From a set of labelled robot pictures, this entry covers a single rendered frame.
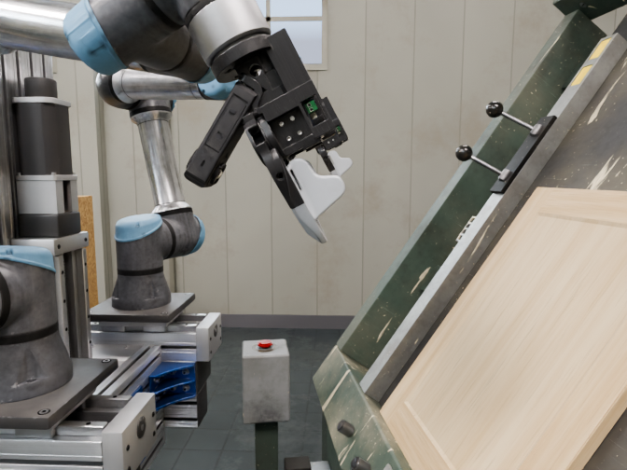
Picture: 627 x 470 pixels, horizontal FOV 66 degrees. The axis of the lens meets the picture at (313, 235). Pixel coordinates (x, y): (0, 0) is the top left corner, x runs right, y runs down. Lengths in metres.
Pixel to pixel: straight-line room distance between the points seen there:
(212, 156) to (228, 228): 3.81
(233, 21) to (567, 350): 0.60
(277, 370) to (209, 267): 3.20
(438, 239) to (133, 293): 0.80
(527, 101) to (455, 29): 3.04
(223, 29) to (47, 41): 0.35
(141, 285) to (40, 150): 0.41
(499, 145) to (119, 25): 1.05
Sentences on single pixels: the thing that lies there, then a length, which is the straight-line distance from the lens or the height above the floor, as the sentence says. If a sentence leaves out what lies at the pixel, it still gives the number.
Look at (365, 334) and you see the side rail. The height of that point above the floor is 0.95.
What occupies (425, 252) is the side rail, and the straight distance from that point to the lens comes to 1.32.
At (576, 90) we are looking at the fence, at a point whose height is 1.56.
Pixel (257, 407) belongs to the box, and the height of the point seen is 0.80.
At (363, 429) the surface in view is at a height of 0.88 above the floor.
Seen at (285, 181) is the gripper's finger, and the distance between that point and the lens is 0.47.
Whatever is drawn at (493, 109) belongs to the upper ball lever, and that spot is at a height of 1.52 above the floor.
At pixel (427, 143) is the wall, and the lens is 4.25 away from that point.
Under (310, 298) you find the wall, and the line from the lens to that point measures 4.32.
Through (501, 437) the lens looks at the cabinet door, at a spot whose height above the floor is 1.01.
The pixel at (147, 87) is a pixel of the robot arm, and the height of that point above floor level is 1.59.
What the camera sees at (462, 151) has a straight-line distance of 1.15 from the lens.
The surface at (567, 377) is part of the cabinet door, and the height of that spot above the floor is 1.11.
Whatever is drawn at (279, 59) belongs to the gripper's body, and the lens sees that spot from 0.51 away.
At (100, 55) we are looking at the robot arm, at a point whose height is 1.50.
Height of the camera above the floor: 1.38
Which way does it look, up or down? 7 degrees down
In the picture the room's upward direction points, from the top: straight up
